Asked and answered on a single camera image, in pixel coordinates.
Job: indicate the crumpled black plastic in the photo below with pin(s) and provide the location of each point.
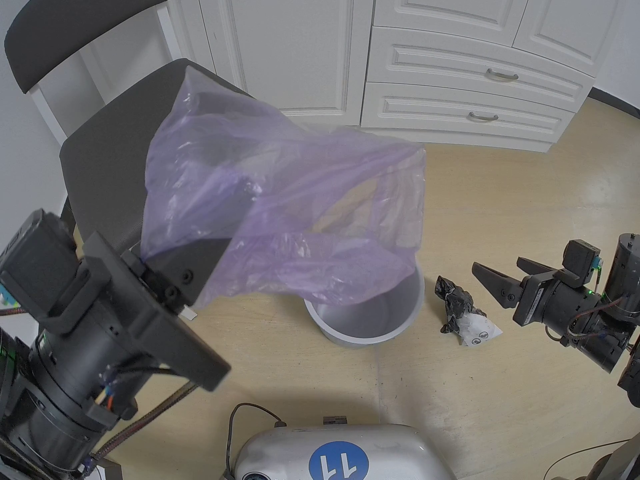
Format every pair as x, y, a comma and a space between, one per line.
452, 298

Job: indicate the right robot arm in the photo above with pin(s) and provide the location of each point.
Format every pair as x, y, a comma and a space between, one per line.
622, 268

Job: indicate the white trash bin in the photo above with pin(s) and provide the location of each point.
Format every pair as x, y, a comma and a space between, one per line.
360, 325

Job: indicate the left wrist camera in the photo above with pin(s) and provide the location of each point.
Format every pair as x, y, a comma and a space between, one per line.
35, 258

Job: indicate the purple plastic bag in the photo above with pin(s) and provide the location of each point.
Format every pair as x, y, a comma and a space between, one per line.
280, 183

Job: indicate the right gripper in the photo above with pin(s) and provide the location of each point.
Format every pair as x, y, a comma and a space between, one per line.
537, 300

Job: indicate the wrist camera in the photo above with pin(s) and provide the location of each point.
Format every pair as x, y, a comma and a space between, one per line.
35, 258
580, 258

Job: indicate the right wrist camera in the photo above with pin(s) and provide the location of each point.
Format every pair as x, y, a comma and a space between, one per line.
580, 258

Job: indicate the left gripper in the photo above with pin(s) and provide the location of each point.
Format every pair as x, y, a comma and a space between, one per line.
165, 338

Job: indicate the grey cushioned white chair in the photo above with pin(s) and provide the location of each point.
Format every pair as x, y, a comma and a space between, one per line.
100, 158

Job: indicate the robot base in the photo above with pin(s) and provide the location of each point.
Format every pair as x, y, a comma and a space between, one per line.
350, 448

